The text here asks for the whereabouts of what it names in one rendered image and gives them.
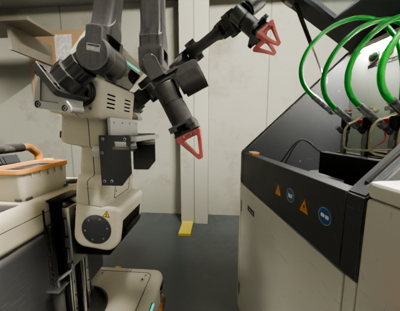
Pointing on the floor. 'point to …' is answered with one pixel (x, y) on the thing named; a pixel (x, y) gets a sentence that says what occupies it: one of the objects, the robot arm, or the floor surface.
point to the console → (383, 260)
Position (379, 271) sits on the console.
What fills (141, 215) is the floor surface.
